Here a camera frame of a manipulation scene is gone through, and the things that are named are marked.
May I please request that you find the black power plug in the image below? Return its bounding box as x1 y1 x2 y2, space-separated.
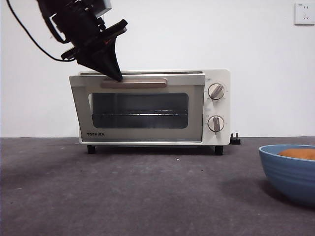
230 132 242 145

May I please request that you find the pale grey camera box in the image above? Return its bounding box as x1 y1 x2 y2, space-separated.
94 0 113 19

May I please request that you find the cream Toshiba toaster oven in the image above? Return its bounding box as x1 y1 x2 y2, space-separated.
78 68 231 156

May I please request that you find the white wall socket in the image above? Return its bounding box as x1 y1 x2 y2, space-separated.
294 2 315 26

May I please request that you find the oven door with beige handle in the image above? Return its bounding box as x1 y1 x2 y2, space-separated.
68 73 206 144

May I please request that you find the cream oven knob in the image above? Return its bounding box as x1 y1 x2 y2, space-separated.
208 83 226 100
208 115 225 133

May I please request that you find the blue ribbed bowl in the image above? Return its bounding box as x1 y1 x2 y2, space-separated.
258 144 315 207

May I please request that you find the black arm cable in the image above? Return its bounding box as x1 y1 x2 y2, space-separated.
6 0 65 62

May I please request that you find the brown potato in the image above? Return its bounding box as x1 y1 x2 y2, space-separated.
277 148 315 161

